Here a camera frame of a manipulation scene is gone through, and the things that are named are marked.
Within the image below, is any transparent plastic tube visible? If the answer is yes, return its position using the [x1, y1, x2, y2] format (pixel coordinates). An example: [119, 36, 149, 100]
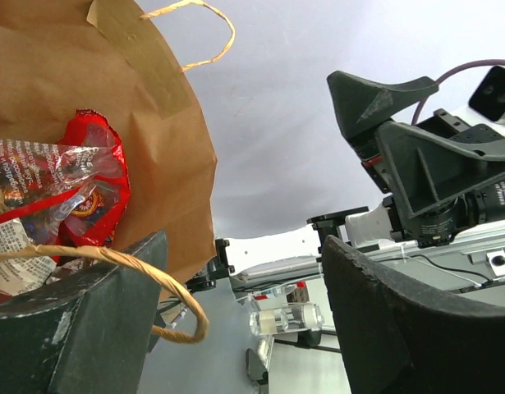
[249, 303, 324, 336]

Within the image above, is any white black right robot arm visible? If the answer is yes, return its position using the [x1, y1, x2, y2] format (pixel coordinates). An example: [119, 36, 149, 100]
[327, 71, 505, 248]

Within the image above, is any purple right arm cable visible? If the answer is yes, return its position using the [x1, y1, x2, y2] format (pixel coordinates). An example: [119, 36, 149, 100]
[411, 58, 505, 124]

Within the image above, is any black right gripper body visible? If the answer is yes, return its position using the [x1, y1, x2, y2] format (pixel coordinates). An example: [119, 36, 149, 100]
[360, 110, 505, 246]

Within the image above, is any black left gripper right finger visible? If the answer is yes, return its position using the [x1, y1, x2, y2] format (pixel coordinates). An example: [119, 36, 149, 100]
[322, 236, 505, 393]

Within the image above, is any red snack packet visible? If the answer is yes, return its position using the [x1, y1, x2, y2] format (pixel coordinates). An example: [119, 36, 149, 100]
[0, 110, 130, 254]

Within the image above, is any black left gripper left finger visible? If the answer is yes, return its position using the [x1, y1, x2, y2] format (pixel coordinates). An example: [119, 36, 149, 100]
[0, 229, 170, 394]

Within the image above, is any red brown paper bag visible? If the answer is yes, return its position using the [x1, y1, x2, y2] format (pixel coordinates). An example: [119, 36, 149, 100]
[0, 1, 217, 344]

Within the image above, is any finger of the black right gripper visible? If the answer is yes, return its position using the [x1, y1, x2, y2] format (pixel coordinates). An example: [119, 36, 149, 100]
[327, 71, 438, 142]

